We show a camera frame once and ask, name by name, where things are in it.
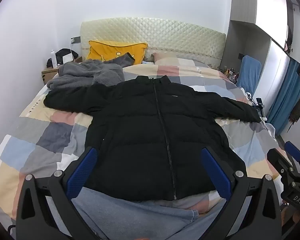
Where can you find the white bottle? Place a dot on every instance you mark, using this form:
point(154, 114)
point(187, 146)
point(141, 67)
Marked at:
point(54, 60)

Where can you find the grey fleece garment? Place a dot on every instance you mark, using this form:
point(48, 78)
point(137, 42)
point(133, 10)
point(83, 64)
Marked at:
point(90, 72)

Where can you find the black bag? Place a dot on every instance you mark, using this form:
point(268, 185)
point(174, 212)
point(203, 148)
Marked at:
point(65, 53)

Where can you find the white wardrobe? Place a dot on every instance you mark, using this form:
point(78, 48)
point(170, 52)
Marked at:
point(265, 5)

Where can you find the group of small bottles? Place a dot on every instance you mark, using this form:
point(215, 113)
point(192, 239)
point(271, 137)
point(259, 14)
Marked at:
point(231, 73)

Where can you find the pink pillow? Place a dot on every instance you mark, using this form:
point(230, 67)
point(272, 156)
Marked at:
point(162, 56)

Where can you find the blue curtain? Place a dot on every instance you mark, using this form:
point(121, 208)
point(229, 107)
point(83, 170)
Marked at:
point(285, 100)

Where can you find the patchwork bed quilt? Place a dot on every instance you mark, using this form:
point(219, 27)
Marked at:
point(52, 135)

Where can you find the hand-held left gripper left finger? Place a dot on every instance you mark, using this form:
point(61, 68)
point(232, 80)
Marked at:
point(81, 172)

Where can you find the yellow pillow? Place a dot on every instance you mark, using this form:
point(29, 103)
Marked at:
point(107, 50)

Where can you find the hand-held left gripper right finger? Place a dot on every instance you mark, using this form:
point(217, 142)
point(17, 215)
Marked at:
point(216, 172)

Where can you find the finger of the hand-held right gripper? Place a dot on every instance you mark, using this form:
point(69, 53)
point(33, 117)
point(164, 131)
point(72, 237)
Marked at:
point(293, 150)
point(277, 158)

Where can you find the cream quilted headboard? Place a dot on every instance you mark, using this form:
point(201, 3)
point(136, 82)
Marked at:
point(165, 35)

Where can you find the black puffer jacket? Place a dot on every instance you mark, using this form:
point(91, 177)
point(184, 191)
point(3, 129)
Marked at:
point(145, 130)

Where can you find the black clamp stand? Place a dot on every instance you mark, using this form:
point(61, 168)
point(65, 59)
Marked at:
point(260, 105)

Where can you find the wooden nightstand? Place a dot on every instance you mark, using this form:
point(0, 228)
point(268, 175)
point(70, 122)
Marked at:
point(48, 75)

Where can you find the blue towel on chair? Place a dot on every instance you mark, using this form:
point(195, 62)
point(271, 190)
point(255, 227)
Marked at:
point(250, 75)

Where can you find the wall socket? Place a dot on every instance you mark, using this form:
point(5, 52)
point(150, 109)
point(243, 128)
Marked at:
point(75, 40)

